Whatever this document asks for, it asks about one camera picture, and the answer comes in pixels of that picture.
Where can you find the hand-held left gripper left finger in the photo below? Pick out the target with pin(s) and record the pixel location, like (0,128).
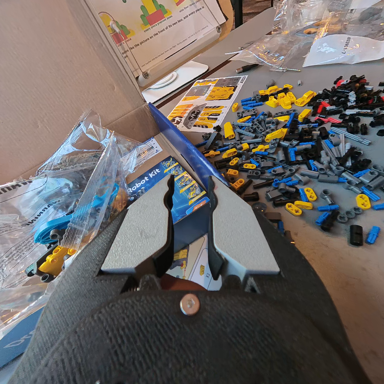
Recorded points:
(138,240)

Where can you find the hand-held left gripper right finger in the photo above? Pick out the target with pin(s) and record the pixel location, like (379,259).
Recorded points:
(243,240)

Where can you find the grey desk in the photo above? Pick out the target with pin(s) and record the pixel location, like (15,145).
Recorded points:
(330,255)

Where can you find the open instruction booklet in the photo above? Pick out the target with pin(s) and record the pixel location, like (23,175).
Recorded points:
(195,267)

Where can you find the crumpled clear plastic bags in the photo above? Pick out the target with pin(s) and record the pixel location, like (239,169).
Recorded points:
(60,210)

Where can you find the pile of small building pieces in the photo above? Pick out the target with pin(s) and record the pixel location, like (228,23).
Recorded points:
(300,150)

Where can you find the black and blue connector piece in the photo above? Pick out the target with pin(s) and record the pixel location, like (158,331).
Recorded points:
(363,235)

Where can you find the yellow black sticker sheet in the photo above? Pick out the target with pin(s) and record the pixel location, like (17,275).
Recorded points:
(207,105)

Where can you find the white flat device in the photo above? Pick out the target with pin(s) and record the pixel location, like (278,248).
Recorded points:
(177,78)

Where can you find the cardboard kit box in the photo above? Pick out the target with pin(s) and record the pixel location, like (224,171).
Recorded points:
(60,90)

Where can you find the small clear plastic bag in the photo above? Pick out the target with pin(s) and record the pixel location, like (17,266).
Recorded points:
(261,54)

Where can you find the printed building-blocks poster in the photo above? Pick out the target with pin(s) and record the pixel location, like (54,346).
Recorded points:
(156,33)

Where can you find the white paper slip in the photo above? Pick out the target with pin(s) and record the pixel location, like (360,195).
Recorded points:
(345,49)

